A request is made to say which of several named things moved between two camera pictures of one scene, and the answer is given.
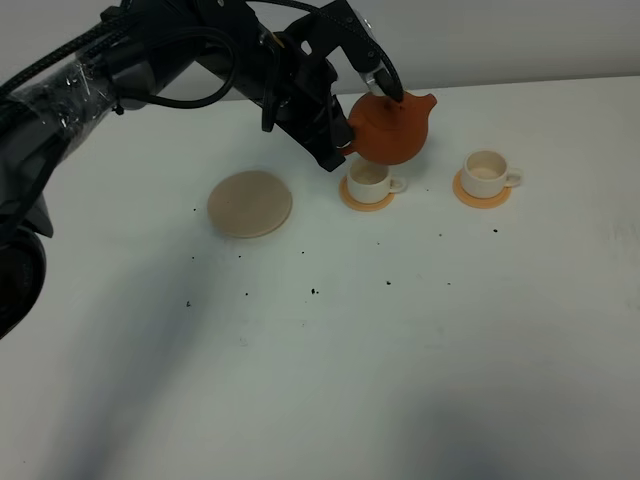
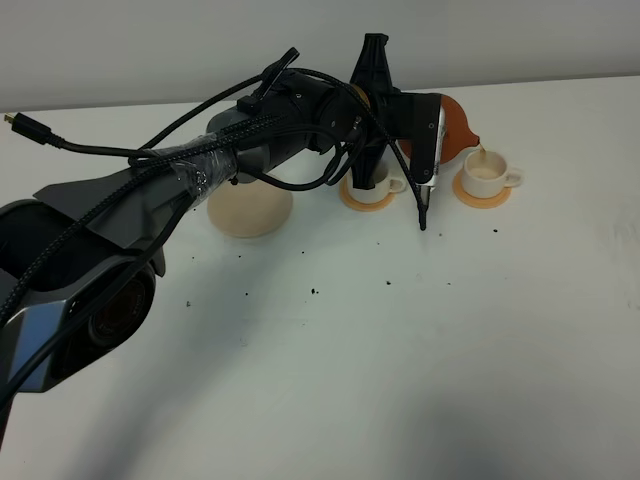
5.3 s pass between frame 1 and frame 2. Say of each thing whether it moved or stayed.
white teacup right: stayed
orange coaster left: stayed
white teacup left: stayed
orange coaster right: stayed
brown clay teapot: moved
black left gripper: moved
